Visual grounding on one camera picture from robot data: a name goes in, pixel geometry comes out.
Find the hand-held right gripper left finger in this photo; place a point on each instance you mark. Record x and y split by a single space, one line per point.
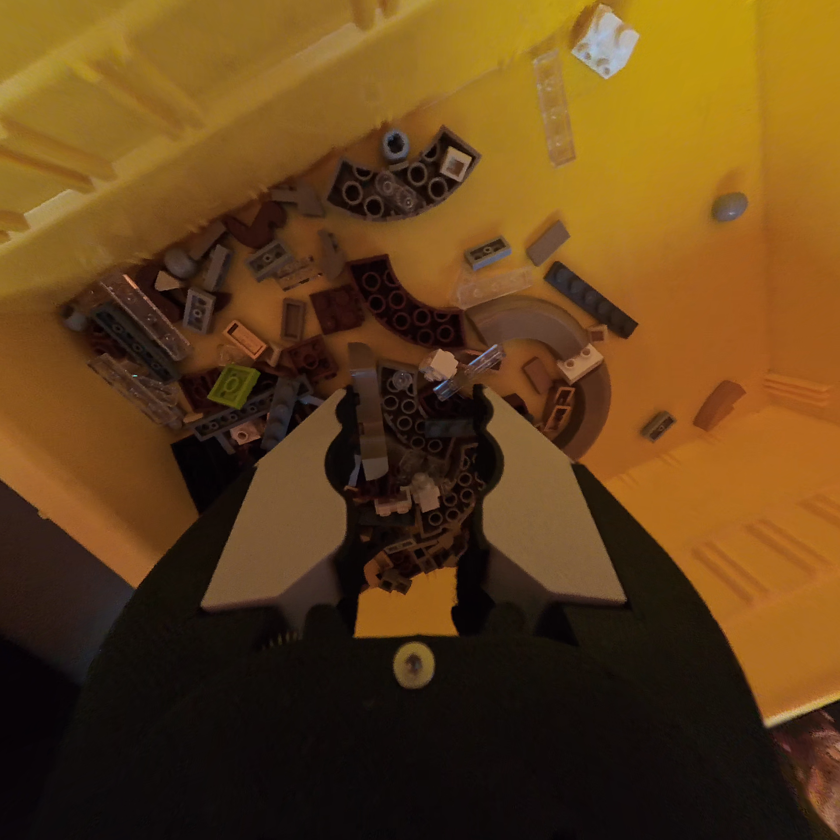
275 538

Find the pile of toy building bricks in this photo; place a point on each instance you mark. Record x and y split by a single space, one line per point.
407 308

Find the yellow plastic storage bin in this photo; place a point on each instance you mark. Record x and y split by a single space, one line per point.
689 328

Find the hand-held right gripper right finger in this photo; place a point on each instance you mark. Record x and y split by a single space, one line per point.
558 538

